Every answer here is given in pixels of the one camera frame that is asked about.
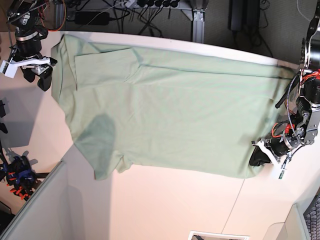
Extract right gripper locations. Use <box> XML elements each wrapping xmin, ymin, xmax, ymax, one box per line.
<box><xmin>9</xmin><ymin>52</ymin><xmax>58</xmax><ymax>92</ymax></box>

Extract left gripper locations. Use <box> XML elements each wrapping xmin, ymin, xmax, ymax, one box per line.
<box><xmin>249</xmin><ymin>136</ymin><xmax>300</xmax><ymax>167</ymax></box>

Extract light green T-shirt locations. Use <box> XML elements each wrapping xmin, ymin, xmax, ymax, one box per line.
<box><xmin>51</xmin><ymin>35</ymin><xmax>293</xmax><ymax>180</ymax></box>

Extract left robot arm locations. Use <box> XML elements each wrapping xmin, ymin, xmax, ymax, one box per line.
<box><xmin>249</xmin><ymin>4</ymin><xmax>320</xmax><ymax>170</ymax></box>

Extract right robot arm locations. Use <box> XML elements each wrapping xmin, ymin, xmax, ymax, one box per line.
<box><xmin>0</xmin><ymin>0</ymin><xmax>58</xmax><ymax>92</ymax></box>

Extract dark monitor edge left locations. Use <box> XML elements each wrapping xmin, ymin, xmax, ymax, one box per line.
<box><xmin>0</xmin><ymin>99</ymin><xmax>8</xmax><ymax>134</ymax></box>

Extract black power adapter left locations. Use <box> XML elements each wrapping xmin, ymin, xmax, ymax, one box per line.
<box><xmin>74</xmin><ymin>11</ymin><xmax>110</xmax><ymax>26</ymax></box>

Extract black mesh chair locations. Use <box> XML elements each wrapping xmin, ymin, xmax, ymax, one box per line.
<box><xmin>303</xmin><ymin>194</ymin><xmax>320</xmax><ymax>240</ymax></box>

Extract grey partition panel right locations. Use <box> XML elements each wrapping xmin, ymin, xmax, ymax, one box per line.
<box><xmin>263</xmin><ymin>204</ymin><xmax>311</xmax><ymax>240</ymax></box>

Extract grey partition panel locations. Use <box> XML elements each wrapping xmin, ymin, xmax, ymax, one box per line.
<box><xmin>0</xmin><ymin>161</ymin><xmax>72</xmax><ymax>240</ymax></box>
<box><xmin>263</xmin><ymin>204</ymin><xmax>311</xmax><ymax>240</ymax></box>

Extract white tray at bottom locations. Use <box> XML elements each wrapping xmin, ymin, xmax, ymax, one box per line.
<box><xmin>188</xmin><ymin>230</ymin><xmax>250</xmax><ymax>240</ymax></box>

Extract grey partition panel left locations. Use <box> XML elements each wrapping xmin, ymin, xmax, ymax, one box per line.
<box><xmin>0</xmin><ymin>161</ymin><xmax>72</xmax><ymax>240</ymax></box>

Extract black power strip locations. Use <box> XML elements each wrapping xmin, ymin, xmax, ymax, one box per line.
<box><xmin>135</xmin><ymin>0</ymin><xmax>180</xmax><ymax>8</ymax></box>

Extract black power brick pair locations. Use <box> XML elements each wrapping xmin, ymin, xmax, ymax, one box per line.
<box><xmin>227</xmin><ymin>0</ymin><xmax>260</xmax><ymax>32</ymax></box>

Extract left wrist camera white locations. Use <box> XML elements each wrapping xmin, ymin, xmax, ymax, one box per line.
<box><xmin>270</xmin><ymin>163</ymin><xmax>287</xmax><ymax>180</ymax></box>

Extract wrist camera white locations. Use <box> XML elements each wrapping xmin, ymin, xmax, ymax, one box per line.
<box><xmin>0</xmin><ymin>60</ymin><xmax>18</xmax><ymax>79</ymax></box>
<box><xmin>270</xmin><ymin>163</ymin><xmax>287</xmax><ymax>180</ymax></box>

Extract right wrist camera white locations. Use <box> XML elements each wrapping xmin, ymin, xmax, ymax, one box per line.
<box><xmin>0</xmin><ymin>60</ymin><xmax>18</xmax><ymax>79</ymax></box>

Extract clamps with orange handles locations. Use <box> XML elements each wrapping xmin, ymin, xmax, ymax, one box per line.
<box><xmin>0</xmin><ymin>153</ymin><xmax>36</xmax><ymax>201</ymax></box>

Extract aluminium frame post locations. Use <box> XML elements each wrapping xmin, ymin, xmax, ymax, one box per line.
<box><xmin>182</xmin><ymin>0</ymin><xmax>209</xmax><ymax>44</ymax></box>

